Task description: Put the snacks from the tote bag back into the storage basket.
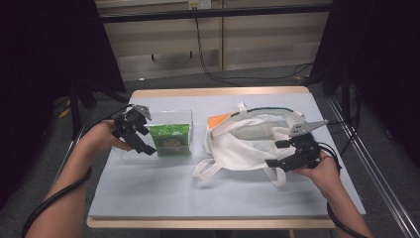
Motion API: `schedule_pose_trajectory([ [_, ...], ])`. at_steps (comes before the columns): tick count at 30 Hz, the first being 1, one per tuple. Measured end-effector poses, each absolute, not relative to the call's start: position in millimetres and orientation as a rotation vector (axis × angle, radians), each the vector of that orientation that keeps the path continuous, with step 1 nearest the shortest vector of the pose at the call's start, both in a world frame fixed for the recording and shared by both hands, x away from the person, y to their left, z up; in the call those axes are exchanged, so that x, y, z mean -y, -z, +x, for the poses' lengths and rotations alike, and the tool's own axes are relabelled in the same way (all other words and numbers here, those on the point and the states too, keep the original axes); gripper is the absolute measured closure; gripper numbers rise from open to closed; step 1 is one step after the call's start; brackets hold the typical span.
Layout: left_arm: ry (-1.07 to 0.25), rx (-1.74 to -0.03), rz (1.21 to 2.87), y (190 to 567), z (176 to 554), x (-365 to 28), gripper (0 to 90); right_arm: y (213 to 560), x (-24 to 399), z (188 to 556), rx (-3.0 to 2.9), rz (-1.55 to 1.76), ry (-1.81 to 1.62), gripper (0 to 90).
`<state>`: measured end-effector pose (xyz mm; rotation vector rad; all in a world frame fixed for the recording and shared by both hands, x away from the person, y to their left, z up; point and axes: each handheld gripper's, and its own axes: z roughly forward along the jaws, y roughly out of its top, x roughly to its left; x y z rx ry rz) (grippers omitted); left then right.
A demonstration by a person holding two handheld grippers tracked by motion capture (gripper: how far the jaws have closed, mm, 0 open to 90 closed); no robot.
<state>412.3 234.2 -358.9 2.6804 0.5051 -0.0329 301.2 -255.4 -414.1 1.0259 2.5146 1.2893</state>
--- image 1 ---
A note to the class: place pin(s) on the person's right hand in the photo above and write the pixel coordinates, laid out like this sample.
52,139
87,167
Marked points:
322,175

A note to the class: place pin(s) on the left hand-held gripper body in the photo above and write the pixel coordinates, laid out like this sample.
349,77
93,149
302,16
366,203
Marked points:
127,127

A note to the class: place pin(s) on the person's left hand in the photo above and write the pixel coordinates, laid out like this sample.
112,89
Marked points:
100,135

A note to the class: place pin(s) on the dark curtain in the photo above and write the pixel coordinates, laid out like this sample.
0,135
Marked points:
379,66
39,66

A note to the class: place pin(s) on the pale blue table mat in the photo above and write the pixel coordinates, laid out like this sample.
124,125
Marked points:
165,191

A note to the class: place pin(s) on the white wall power outlet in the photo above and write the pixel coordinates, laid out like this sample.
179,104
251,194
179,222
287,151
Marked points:
199,4

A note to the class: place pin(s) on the green snack packet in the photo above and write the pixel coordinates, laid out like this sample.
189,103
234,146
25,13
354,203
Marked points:
171,140

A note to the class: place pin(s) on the wooden table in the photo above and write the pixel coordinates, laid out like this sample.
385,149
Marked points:
214,90

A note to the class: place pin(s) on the black horizontal bar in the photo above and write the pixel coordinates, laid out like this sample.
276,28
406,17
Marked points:
214,13

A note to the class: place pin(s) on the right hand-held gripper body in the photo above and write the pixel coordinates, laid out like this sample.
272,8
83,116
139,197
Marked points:
303,148

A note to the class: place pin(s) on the clear plastic container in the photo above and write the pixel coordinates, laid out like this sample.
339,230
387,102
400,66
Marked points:
171,117

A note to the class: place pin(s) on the white canvas tote bag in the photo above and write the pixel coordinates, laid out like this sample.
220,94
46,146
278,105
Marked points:
244,145

